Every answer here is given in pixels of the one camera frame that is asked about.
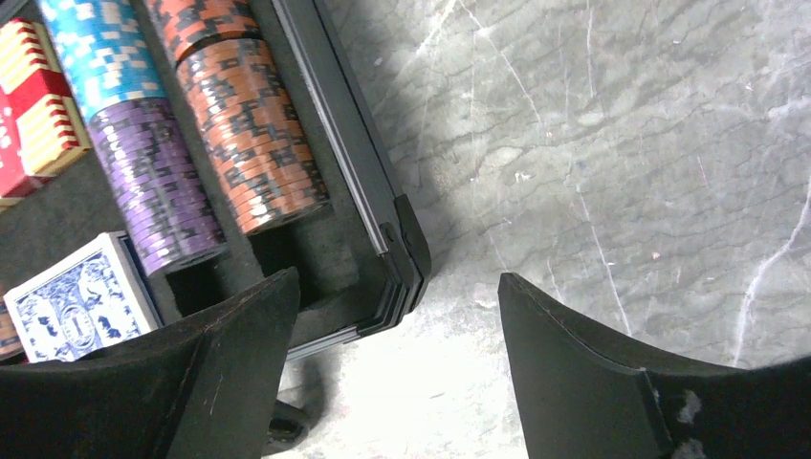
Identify orange chips right slot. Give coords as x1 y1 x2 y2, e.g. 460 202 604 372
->
145 1 329 235

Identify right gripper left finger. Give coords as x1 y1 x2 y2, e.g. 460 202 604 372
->
1 268 300 458

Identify red playing card deck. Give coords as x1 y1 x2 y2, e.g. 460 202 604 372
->
1 18 92 211

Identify light blue chips in case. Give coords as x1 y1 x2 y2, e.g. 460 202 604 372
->
37 0 166 120

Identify blue playing card deck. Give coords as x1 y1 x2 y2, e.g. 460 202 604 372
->
4 231 164 363

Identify black poker set case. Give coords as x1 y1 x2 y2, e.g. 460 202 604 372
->
0 0 432 457

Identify purple chips in case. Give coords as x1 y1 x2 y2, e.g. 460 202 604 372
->
87 98 225 275

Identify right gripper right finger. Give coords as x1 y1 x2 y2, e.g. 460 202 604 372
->
498 273 810 458

